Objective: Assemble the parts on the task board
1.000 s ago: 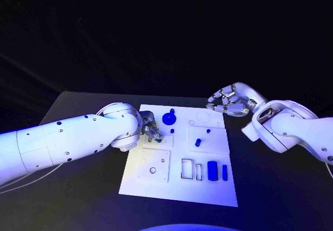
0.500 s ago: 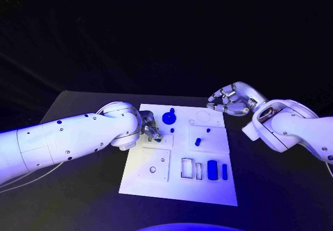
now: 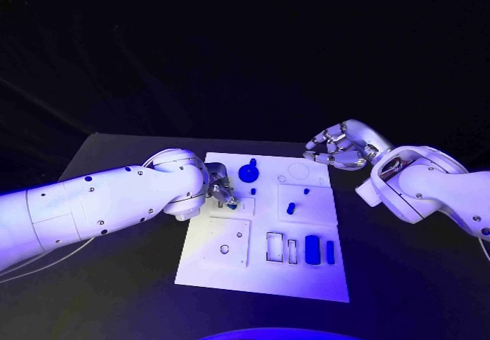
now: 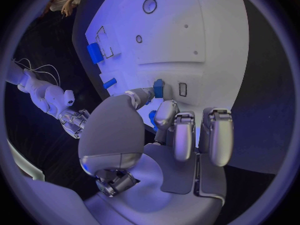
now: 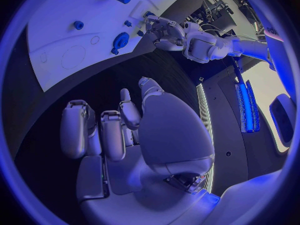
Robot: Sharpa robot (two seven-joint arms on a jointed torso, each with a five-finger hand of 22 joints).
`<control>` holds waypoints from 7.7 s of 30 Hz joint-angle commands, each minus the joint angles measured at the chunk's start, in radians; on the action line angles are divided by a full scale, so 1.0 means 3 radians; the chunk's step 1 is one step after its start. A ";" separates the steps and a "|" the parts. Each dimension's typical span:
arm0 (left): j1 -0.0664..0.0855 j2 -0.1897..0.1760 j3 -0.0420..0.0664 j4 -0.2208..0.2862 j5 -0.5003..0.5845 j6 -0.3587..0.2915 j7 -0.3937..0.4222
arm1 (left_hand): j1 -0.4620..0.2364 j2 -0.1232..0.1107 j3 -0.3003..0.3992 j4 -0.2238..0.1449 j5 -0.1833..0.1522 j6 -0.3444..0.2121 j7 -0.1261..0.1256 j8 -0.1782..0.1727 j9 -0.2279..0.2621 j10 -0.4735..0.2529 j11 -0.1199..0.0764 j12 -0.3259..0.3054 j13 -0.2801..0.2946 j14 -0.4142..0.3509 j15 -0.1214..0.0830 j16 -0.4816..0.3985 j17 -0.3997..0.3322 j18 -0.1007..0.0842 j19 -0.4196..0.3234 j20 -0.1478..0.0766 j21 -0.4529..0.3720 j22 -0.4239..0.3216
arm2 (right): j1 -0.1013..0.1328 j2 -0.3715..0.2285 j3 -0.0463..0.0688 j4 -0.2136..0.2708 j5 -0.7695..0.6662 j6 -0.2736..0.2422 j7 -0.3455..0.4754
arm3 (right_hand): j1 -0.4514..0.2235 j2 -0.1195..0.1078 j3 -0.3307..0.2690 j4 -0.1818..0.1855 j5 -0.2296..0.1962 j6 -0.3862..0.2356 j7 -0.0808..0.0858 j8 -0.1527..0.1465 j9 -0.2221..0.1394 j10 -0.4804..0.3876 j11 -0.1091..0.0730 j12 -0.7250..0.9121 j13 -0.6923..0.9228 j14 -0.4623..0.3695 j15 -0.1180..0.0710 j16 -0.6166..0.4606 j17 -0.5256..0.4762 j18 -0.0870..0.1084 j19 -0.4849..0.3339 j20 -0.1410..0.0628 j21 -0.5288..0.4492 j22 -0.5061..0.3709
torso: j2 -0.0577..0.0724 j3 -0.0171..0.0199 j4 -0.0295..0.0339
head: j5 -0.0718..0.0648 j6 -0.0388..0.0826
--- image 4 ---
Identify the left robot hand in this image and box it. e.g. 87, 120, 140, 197
78, 83, 235, 225

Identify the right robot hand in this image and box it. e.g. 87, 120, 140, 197
57, 108, 92, 140

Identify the short blue cylinder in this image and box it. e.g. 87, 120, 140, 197
102, 77, 118, 90

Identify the blue plug block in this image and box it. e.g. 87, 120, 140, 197
153, 78, 165, 99

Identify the white task board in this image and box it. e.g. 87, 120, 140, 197
71, 0, 250, 149

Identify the blue gear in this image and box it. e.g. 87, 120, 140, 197
148, 110, 159, 132

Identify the long blue cylinder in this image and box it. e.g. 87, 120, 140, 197
86, 42, 105, 65

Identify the white cable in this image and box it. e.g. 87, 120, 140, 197
31, 64, 62, 87
12, 57, 34, 71

